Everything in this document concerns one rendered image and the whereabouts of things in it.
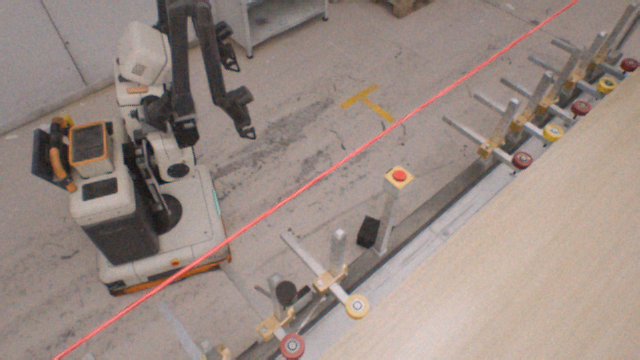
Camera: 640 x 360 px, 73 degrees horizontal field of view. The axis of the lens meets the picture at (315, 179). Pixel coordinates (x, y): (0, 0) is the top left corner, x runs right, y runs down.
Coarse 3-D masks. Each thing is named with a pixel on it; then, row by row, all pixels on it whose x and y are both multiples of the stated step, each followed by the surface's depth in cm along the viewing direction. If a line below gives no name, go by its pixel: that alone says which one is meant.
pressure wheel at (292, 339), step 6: (288, 336) 140; (294, 336) 140; (300, 336) 140; (282, 342) 139; (288, 342) 139; (294, 342) 139; (300, 342) 139; (282, 348) 138; (288, 348) 138; (294, 348) 138; (300, 348) 138; (288, 354) 137; (294, 354) 137; (300, 354) 137
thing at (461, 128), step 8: (448, 120) 207; (456, 120) 207; (456, 128) 206; (464, 128) 204; (472, 136) 201; (480, 136) 201; (480, 144) 200; (496, 152) 195; (504, 152) 195; (504, 160) 194; (512, 168) 192
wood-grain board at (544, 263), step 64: (576, 128) 198; (512, 192) 176; (576, 192) 177; (448, 256) 159; (512, 256) 159; (576, 256) 159; (384, 320) 144; (448, 320) 145; (512, 320) 145; (576, 320) 145
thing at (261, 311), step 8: (224, 264) 160; (224, 272) 160; (232, 272) 158; (232, 280) 157; (240, 280) 157; (240, 288) 155; (248, 288) 155; (248, 296) 153; (256, 304) 151; (256, 312) 151; (264, 312) 150; (280, 328) 146; (280, 336) 145
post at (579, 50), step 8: (576, 48) 197; (584, 48) 196; (576, 56) 199; (568, 64) 204; (568, 72) 206; (560, 80) 211; (552, 88) 216; (560, 88) 214; (552, 96) 218; (544, 112) 227
